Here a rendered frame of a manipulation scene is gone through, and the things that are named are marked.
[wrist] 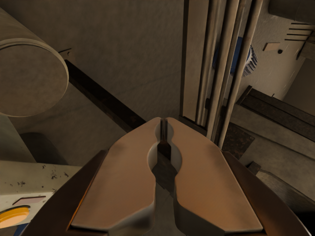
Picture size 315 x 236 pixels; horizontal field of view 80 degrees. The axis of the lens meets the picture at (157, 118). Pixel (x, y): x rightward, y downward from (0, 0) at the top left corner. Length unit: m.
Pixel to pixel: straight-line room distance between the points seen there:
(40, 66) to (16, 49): 0.03
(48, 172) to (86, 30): 0.71
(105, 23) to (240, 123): 1.76
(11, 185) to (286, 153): 2.21
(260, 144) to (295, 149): 0.30
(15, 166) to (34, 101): 0.10
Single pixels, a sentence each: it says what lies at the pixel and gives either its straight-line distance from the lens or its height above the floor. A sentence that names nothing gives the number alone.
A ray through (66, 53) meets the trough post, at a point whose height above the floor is 0.01.
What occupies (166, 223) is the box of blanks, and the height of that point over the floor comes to 0.58.
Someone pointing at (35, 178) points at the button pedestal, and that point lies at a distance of 0.33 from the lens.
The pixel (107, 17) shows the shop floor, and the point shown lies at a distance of 0.99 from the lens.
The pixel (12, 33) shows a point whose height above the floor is 0.49.
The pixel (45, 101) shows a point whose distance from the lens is 0.35.
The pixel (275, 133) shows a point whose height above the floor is 0.82.
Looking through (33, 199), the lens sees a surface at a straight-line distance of 0.33.
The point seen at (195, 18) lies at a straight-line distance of 0.27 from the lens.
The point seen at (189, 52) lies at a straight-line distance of 0.28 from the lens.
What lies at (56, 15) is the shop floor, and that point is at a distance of 0.89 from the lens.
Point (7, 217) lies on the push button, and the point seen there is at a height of 0.61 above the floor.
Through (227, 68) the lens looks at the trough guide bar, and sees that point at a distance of 0.32.
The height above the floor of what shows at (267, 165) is 0.92.
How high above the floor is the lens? 0.80
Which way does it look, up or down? 29 degrees down
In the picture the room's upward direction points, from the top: 126 degrees clockwise
